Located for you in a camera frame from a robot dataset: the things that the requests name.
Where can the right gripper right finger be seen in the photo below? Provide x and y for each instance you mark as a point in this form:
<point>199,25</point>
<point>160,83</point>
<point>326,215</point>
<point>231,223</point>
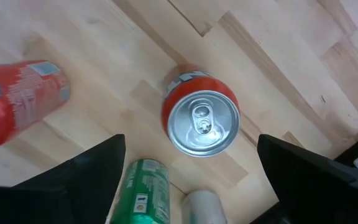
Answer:
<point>306,186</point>

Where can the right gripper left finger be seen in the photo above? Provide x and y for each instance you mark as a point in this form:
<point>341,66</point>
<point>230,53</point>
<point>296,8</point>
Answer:
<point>57,199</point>

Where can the red Fanta can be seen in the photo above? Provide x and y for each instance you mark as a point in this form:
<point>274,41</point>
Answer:
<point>20,99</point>
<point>202,123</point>

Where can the green Sprite can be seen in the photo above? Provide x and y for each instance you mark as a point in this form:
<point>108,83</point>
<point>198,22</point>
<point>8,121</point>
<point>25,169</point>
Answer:
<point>145,193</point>

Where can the silver white can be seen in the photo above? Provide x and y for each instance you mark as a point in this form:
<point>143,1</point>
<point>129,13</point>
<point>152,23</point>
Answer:
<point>202,208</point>

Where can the black aluminium table frame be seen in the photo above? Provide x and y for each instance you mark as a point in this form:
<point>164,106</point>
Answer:
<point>353,149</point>

